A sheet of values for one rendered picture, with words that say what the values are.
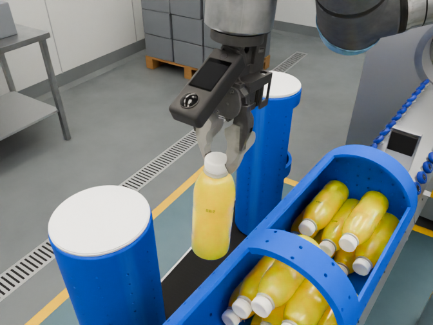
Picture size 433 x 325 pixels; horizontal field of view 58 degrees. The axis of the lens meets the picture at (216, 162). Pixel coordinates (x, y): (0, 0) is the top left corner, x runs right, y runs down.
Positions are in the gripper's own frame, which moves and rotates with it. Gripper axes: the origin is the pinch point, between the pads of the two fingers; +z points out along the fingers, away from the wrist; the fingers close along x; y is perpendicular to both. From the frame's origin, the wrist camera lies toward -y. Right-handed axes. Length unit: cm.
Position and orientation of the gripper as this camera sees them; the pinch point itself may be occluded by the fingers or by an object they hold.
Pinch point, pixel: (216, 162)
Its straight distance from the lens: 61.0
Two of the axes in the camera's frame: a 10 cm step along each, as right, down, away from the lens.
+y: 6.0, -4.0, 6.9
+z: -0.8, 8.3, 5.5
